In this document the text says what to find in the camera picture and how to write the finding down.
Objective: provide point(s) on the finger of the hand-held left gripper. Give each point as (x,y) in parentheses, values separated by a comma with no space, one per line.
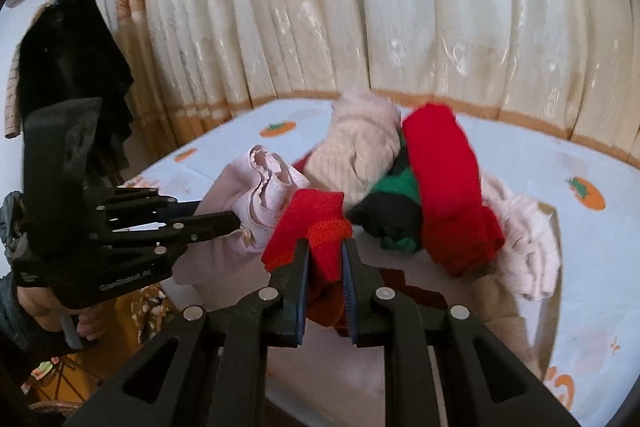
(150,204)
(210,224)

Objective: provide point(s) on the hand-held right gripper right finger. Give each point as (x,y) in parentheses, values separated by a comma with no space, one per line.
(350,292)

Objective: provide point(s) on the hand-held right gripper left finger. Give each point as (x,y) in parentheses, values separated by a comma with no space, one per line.
(302,292)

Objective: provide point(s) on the lilac white underwear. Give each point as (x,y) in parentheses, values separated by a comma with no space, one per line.
(225,192)

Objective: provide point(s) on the small red sock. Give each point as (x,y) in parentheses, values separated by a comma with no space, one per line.
(310,217)

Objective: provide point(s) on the black underwear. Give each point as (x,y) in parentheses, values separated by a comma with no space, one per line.
(390,212)

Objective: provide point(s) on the dark red underwear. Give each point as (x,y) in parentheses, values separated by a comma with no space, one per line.
(301,164)

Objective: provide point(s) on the green underwear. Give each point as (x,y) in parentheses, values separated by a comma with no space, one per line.
(395,184)

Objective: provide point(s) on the beige underwear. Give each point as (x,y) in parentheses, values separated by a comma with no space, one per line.
(350,147)

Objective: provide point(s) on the bright red underwear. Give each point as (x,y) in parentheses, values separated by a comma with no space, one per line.
(440,167)

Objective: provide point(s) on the person's left forearm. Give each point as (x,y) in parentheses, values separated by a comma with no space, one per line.
(15,332)

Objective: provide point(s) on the person's left hand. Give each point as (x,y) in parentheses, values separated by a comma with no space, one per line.
(45,307)

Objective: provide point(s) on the floral patterned fabric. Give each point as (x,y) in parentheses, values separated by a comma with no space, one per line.
(150,312)

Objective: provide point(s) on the beige checked garment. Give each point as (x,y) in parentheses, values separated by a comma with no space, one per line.
(12,102)

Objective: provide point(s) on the hanging black garment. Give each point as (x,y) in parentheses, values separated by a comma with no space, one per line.
(65,57)

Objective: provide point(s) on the wicker basket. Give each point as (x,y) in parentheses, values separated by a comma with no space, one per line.
(55,407)

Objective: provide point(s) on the white persimmon print tablecloth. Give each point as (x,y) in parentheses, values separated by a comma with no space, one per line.
(575,257)

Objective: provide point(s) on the cream floral curtain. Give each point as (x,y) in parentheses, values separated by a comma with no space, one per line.
(400,7)

